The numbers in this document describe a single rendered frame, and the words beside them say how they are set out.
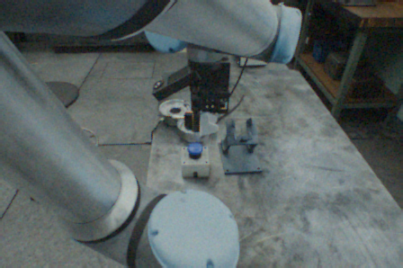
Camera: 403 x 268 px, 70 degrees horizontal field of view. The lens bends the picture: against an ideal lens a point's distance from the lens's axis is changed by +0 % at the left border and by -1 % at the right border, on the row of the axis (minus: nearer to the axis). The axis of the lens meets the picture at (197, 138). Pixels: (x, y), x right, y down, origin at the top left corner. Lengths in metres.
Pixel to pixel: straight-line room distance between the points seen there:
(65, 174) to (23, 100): 0.09
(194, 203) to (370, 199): 0.52
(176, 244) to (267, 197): 0.40
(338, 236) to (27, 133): 0.61
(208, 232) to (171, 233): 0.05
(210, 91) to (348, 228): 0.42
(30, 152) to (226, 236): 0.24
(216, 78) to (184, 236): 0.35
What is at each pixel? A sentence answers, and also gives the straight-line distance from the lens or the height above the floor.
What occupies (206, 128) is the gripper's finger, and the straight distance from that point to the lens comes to 0.67.
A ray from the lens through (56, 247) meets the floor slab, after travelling 1.72.
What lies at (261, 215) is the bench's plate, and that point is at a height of 0.80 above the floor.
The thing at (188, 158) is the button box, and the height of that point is 0.85.
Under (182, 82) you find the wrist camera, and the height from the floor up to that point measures 1.06.
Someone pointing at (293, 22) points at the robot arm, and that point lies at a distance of 0.40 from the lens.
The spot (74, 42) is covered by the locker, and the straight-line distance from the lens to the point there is 3.91.
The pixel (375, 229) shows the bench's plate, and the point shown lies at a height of 0.80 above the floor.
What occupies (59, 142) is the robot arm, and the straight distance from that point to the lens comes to 0.28.
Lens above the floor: 1.33
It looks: 38 degrees down
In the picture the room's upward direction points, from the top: straight up
